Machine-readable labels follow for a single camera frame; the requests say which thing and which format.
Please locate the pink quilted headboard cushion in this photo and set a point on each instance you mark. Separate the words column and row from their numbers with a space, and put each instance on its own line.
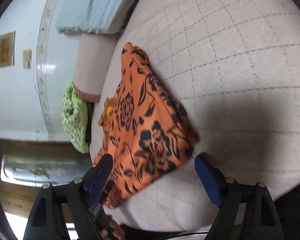
column 94, row 55

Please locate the small framed wall picture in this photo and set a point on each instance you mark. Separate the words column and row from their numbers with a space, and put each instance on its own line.
column 7, row 42

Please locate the green patterned pillow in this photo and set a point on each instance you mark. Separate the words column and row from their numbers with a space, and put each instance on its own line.
column 75, row 119

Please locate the beige wall switch plate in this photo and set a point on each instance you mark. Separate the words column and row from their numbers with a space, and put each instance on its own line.
column 27, row 58

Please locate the orange black floral garment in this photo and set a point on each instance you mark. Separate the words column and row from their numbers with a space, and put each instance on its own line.
column 145, row 129

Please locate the pale blue folded blanket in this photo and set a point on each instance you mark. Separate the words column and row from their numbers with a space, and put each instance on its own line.
column 94, row 16

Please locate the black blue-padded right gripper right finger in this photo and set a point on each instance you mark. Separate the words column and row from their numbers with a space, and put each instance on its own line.
column 260, row 220

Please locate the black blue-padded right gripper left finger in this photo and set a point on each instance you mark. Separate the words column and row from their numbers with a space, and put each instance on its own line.
column 85, row 197

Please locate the brown wooden glass-door wardrobe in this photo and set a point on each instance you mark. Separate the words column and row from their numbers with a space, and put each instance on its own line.
column 25, row 166

